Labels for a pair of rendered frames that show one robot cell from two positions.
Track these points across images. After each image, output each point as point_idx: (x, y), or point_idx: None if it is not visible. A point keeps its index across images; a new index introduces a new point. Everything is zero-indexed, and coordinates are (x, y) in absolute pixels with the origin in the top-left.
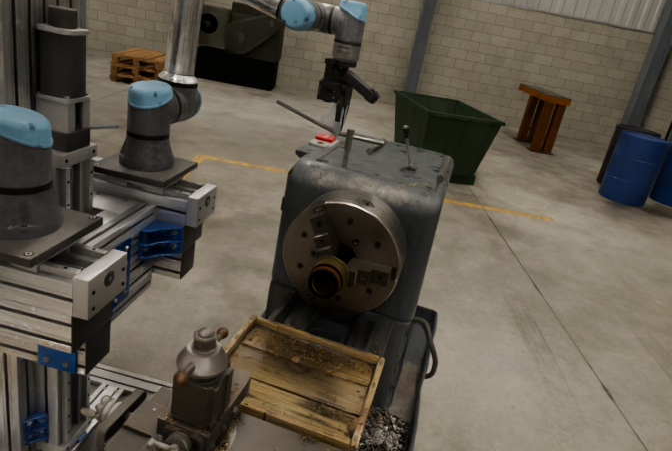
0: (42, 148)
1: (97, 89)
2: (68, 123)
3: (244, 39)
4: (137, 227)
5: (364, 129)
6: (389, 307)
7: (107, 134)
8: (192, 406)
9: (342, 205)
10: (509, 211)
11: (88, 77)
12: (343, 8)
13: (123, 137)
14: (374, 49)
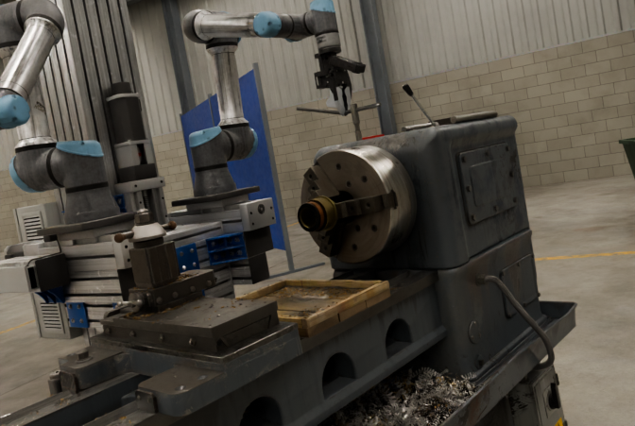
0: (92, 157)
1: (313, 241)
2: (132, 158)
3: None
4: (201, 236)
5: (610, 203)
6: (429, 258)
7: (314, 271)
8: (141, 269)
9: (328, 154)
10: None
11: (307, 234)
12: (310, 8)
13: (328, 270)
14: (609, 114)
